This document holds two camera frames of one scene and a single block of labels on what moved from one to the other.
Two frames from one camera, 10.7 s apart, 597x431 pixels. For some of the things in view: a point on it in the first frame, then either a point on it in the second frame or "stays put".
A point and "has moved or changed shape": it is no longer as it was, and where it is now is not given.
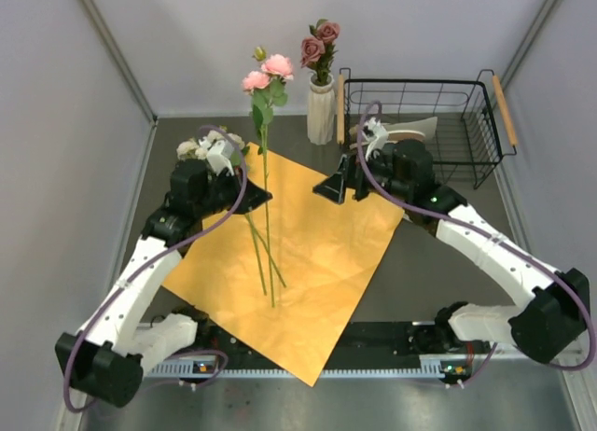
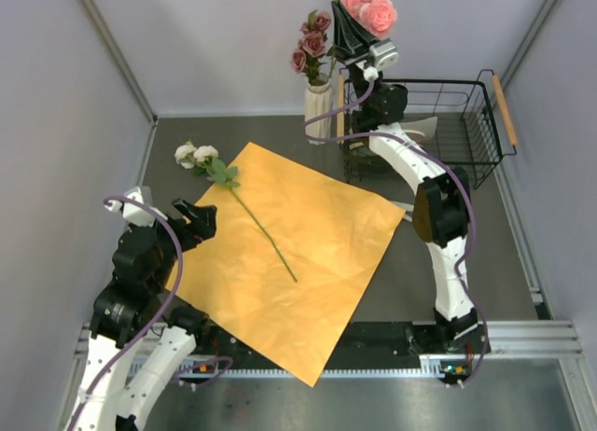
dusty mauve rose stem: [317, 50] has moved or changed shape
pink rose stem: [266, 84] → [376, 16]
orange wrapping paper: [289, 276] stays put
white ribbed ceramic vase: [322, 108] stays put
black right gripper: [335, 187] → [351, 40]
